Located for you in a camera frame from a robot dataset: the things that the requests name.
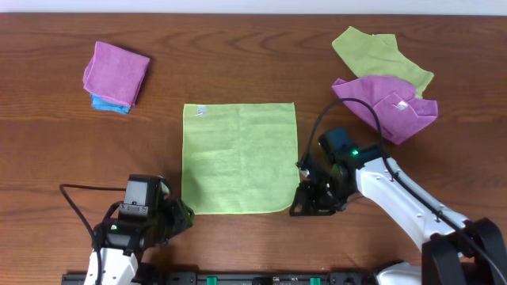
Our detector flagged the folded blue cloth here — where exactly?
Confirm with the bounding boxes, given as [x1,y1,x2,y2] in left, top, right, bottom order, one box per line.
[90,93,131,114]

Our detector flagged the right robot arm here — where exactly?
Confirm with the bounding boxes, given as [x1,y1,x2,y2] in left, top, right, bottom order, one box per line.
[289,128,506,284]

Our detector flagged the light green cloth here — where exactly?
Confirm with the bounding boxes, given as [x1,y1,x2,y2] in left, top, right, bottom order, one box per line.
[181,103,299,215]

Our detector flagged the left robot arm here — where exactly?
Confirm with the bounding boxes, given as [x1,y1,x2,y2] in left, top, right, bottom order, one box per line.
[84,174,195,285]

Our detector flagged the crumpled purple cloth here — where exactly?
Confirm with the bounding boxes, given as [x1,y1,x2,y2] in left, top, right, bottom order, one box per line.
[332,75,438,145]

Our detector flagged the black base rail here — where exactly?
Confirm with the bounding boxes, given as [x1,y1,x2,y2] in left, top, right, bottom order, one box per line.
[60,270,397,285]

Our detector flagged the folded purple cloth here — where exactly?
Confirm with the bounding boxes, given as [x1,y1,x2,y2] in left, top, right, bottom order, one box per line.
[82,41,150,107]

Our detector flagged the olive green cloth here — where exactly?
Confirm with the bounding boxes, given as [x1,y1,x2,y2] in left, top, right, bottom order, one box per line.
[332,26,434,98]

